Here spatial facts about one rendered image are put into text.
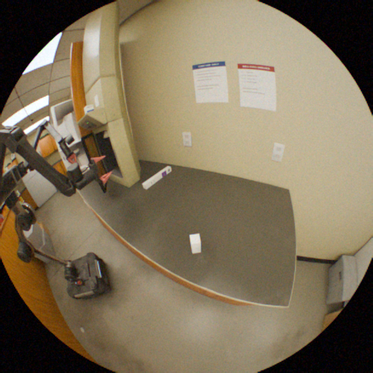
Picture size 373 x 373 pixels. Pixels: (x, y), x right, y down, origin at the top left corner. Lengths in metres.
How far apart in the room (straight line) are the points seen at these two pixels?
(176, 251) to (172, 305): 0.99
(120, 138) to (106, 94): 0.30
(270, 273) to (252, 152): 0.66
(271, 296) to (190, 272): 0.31
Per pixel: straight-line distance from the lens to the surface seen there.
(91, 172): 0.65
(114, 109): 0.83
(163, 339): 1.51
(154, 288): 1.48
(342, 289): 1.97
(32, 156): 0.62
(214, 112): 0.82
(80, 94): 1.19
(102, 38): 1.04
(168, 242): 0.53
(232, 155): 0.85
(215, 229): 0.55
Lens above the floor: 1.39
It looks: 36 degrees down
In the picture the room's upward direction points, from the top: 7 degrees counter-clockwise
